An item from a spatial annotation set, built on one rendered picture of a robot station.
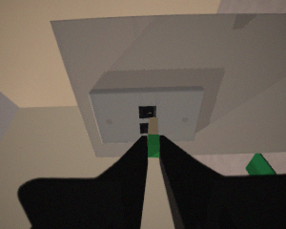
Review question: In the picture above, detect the grey flat panel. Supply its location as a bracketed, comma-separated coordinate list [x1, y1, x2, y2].
[50, 13, 286, 157]

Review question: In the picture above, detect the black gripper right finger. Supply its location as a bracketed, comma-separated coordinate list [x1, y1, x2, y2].
[159, 135, 286, 229]

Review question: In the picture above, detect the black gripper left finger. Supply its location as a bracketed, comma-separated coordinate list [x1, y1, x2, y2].
[17, 135, 148, 229]

